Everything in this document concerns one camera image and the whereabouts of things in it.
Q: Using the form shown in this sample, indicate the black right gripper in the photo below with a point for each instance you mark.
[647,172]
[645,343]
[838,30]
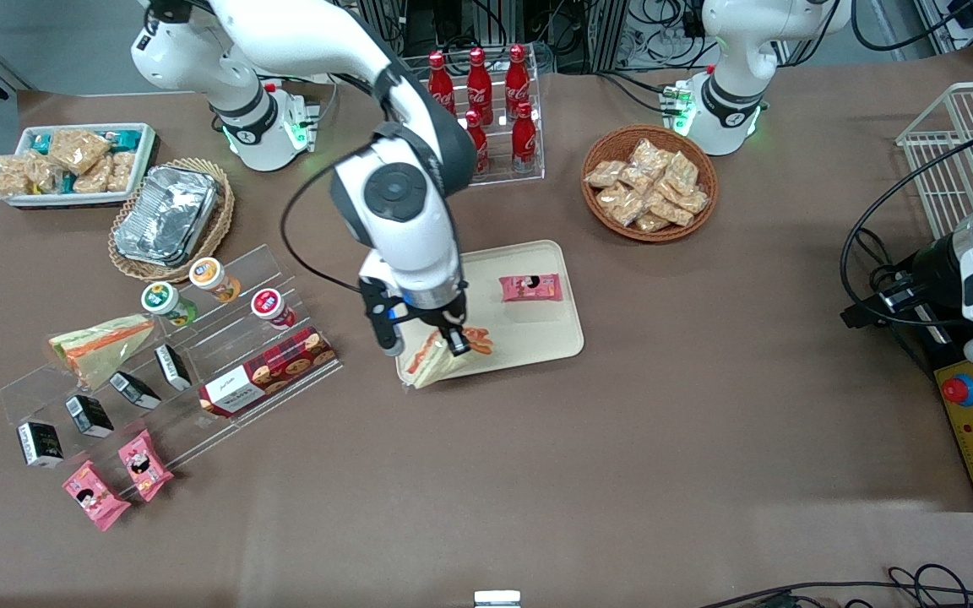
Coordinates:
[434,317]

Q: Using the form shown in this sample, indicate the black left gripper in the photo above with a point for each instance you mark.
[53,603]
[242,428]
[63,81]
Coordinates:
[931,268]

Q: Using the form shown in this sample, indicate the triangle sandwich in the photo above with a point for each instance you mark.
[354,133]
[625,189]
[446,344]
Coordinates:
[102,346]
[427,367]

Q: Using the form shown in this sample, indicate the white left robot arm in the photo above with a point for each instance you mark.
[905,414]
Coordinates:
[740,76]

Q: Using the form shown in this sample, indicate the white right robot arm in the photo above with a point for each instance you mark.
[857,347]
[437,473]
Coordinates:
[402,219]

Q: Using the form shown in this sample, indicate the beige plastic tray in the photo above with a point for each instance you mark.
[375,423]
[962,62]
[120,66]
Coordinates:
[529,333]

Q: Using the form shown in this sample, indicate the white rectangular snack tray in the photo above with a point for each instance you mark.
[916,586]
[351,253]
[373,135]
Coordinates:
[147,139]

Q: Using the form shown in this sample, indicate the pink snack packet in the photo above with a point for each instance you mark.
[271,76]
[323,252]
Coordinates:
[530,288]
[94,496]
[145,466]

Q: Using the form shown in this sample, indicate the black equipment base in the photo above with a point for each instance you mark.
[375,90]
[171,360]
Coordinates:
[943,355]

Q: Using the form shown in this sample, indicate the clear acrylic bottle rack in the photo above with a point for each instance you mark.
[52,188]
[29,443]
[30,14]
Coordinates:
[520,173]

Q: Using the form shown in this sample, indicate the round brown wicker basket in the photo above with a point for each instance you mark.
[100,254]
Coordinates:
[596,215]

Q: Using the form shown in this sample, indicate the red cola bottle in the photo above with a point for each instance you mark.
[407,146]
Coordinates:
[478,148]
[479,84]
[517,80]
[524,143]
[441,84]

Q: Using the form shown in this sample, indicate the red tartan cookie box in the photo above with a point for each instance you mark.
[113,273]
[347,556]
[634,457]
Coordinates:
[271,371]

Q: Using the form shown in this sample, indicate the red lid yoghurt cup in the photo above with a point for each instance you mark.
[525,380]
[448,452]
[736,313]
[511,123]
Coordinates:
[268,303]

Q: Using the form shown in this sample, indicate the clear bag of crackers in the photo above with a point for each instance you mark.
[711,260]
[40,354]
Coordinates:
[693,201]
[637,178]
[605,174]
[682,171]
[649,154]
[652,224]
[669,209]
[622,205]

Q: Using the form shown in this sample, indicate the clear acrylic stepped display stand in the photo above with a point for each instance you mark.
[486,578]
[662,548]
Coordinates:
[233,338]

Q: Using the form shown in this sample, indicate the orange lid yoghurt cup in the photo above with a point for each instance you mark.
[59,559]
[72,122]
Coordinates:
[208,273]

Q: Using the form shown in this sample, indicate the oval tan wicker basket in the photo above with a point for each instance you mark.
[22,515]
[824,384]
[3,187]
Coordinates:
[220,215]

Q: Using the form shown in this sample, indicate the white connector box green light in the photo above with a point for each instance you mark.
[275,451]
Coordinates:
[301,118]
[677,105]

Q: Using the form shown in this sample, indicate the small white edge object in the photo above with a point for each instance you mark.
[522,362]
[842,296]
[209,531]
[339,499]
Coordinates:
[497,599]

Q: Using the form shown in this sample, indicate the small black carton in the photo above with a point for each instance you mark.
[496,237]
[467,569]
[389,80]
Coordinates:
[172,366]
[40,443]
[135,390]
[89,415]

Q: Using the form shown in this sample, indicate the green lid yoghurt cup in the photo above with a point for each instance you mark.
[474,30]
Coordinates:
[161,298]

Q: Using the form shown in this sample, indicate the silver foil container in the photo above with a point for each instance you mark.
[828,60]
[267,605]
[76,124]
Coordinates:
[167,211]

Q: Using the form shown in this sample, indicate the clear bag of puffed snack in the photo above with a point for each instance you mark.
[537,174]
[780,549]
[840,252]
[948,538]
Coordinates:
[122,171]
[78,150]
[13,175]
[95,177]
[46,173]

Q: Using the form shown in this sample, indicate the teal snack packet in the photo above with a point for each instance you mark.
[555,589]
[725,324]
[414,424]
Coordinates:
[40,143]
[126,138]

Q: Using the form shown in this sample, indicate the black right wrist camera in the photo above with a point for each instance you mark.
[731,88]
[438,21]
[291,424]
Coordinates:
[383,321]

